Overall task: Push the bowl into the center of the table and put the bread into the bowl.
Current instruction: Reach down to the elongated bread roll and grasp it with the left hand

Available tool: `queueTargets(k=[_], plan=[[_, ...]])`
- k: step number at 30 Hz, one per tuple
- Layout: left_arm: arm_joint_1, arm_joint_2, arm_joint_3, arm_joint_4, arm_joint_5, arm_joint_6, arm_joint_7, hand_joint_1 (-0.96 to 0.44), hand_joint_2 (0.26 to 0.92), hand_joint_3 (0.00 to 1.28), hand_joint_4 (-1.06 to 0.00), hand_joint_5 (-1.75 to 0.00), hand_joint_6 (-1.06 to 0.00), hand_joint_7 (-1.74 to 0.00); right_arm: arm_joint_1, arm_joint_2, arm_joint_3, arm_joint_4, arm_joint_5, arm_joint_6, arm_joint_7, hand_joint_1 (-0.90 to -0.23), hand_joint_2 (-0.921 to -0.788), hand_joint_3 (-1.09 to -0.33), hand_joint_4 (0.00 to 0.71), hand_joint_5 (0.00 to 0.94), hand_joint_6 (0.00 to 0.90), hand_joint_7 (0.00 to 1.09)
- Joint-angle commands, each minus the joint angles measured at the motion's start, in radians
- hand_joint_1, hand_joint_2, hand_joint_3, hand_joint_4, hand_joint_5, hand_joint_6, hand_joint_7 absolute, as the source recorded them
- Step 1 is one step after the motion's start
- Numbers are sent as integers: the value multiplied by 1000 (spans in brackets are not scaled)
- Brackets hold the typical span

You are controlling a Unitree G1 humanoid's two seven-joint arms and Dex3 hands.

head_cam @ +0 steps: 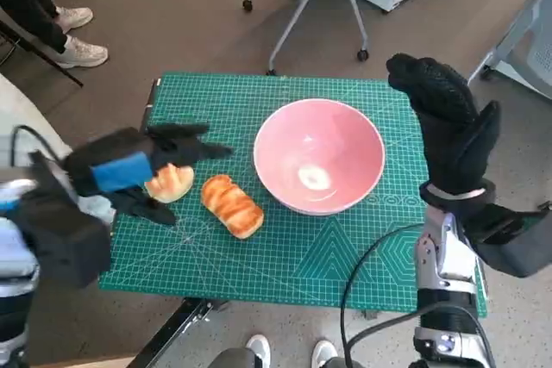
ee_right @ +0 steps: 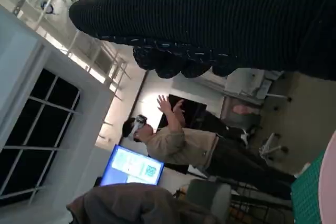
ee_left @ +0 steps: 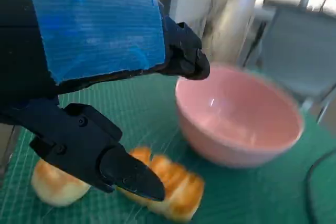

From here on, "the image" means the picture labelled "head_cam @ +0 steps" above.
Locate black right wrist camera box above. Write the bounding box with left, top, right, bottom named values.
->
left=461, top=203, right=552, bottom=278

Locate long braided toy bread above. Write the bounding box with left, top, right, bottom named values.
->
left=201, top=174, right=265, bottom=240

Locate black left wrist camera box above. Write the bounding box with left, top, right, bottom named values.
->
left=16, top=152, right=113, bottom=290

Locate pink bowl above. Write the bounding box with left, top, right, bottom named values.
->
left=253, top=98, right=386, bottom=216

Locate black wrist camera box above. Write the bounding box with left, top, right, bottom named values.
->
left=461, top=203, right=552, bottom=278
left=16, top=152, right=113, bottom=290

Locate green cutting mat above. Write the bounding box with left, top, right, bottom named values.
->
left=97, top=72, right=488, bottom=317

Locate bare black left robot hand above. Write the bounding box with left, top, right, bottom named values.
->
left=64, top=122, right=236, bottom=227

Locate black metal stand leg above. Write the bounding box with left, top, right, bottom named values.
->
left=0, top=18, right=85, bottom=88

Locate round toy bread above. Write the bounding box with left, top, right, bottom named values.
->
left=144, top=164, right=194, bottom=204

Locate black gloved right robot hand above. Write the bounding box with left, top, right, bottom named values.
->
left=386, top=53, right=504, bottom=196

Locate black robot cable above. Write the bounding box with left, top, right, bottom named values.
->
left=340, top=223, right=426, bottom=368
left=347, top=305, right=497, bottom=368
left=10, top=124, right=60, bottom=171

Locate black folding table frame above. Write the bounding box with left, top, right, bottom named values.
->
left=129, top=296, right=229, bottom=368

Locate black table edge rail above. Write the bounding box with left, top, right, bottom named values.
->
left=141, top=77, right=161, bottom=128

